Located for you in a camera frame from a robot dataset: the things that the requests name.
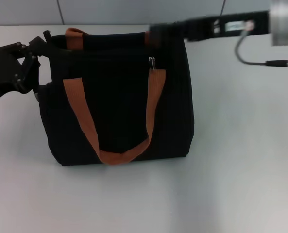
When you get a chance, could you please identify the black bag with orange handles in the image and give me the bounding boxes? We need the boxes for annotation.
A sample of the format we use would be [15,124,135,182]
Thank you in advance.
[37,27,195,166]

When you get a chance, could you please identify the silver zipper pull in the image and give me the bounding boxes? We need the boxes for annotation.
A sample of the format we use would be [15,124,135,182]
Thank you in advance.
[148,56,158,71]

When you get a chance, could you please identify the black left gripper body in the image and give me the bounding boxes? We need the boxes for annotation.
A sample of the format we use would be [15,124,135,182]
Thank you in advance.
[0,44,33,107]

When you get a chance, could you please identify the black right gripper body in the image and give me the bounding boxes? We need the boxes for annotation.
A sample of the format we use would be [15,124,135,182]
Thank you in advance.
[184,10,272,42]

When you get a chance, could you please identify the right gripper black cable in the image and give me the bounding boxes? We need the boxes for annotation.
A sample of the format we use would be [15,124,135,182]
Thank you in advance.
[234,21,288,72]

